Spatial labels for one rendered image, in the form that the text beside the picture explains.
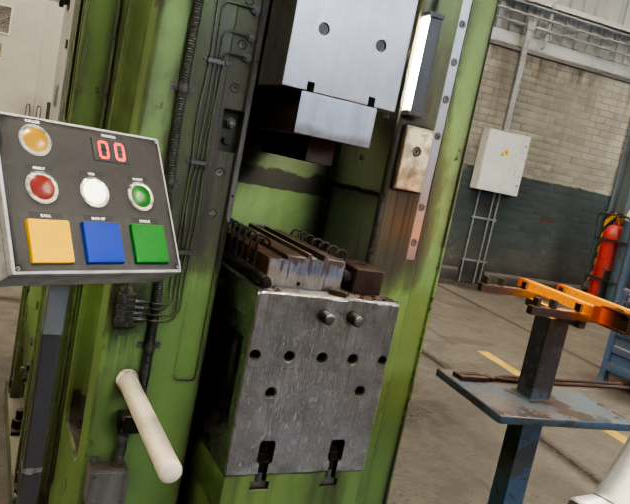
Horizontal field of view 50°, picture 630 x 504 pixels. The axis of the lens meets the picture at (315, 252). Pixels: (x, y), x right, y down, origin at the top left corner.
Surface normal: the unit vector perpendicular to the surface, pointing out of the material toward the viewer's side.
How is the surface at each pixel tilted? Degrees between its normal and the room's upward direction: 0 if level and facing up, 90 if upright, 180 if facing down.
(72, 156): 60
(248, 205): 90
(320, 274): 90
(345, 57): 90
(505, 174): 90
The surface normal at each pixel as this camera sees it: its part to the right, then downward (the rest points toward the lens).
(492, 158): 0.30, 0.20
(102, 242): 0.75, -0.28
